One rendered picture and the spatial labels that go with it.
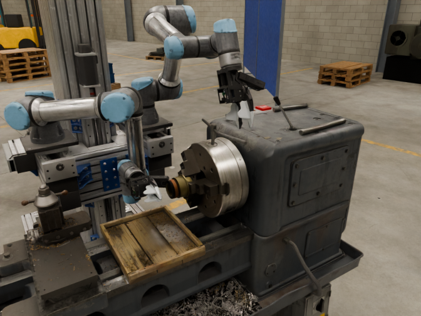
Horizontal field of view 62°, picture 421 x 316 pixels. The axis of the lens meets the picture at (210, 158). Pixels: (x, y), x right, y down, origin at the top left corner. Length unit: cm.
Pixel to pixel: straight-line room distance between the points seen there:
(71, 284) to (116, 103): 66
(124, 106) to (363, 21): 1091
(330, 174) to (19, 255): 128
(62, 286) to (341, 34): 1168
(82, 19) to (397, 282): 253
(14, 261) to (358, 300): 201
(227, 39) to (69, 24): 93
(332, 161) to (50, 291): 117
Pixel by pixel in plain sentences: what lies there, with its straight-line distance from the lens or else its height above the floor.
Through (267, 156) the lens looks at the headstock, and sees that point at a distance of 130.
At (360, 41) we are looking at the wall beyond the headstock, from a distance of 1200.
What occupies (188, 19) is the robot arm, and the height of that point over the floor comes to 168.
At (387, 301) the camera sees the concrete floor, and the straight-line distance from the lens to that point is 266.
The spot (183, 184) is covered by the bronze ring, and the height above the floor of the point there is 111.
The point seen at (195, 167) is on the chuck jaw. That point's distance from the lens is 141.
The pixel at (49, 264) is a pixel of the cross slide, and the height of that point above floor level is 97.
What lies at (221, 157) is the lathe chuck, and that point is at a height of 121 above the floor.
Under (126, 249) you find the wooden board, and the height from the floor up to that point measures 89.
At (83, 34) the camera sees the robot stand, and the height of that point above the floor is 161.
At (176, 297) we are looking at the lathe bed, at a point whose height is 70.
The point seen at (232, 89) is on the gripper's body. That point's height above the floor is 148.
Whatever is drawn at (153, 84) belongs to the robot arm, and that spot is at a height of 137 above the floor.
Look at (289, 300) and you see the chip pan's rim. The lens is 168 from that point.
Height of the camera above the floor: 173
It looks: 23 degrees down
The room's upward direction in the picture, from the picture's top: straight up
